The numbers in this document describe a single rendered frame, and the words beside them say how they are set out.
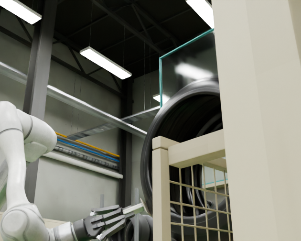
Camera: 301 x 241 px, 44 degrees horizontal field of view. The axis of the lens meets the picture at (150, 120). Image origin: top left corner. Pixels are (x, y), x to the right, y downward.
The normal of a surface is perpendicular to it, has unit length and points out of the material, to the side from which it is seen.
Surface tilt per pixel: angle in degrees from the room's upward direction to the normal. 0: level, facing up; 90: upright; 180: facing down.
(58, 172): 90
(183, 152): 90
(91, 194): 90
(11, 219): 87
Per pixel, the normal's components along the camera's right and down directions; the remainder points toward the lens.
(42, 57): 0.80, -0.25
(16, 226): -0.04, -0.51
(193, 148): -0.71, -0.28
